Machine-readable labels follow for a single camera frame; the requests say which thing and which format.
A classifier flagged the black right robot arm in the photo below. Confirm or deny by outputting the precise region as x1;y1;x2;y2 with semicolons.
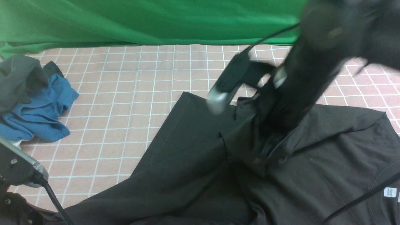
254;0;400;159

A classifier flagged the dark teal-gray garment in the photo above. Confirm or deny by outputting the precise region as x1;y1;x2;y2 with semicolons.
0;55;64;115

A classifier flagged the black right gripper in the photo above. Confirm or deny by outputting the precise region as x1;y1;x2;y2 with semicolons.
253;66;322;163

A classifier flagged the white garment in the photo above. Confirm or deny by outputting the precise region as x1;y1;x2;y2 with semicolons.
10;140;22;148

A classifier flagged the green backdrop cloth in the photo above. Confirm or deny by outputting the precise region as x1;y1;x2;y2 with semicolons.
0;0;306;58

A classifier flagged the dark gray long-sleeve top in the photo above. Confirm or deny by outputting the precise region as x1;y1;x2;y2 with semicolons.
66;92;399;225

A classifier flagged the pink checkered tablecloth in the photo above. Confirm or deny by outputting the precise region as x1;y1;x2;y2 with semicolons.
20;44;400;208

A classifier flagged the blue garment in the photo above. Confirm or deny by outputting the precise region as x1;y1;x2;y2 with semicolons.
0;74;79;142

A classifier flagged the black left camera cable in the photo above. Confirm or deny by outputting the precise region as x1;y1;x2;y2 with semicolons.
34;175;74;225

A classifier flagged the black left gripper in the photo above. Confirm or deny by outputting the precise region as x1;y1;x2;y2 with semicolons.
0;178;56;225

